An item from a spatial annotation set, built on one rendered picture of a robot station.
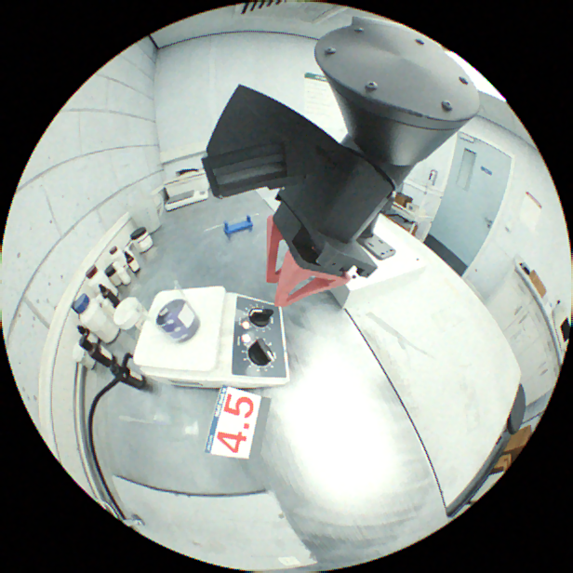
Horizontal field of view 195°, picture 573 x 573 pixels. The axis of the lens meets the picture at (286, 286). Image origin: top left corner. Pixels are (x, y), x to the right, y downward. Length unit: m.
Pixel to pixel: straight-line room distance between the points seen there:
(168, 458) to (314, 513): 0.21
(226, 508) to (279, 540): 0.09
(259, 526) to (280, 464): 0.11
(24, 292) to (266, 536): 0.61
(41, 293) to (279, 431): 0.59
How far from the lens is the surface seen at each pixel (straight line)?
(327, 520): 0.31
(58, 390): 0.51
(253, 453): 0.26
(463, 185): 3.02
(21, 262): 0.56
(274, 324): 0.25
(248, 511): 0.29
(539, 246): 2.94
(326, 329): 0.29
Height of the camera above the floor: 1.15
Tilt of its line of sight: 47 degrees down
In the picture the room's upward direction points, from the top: straight up
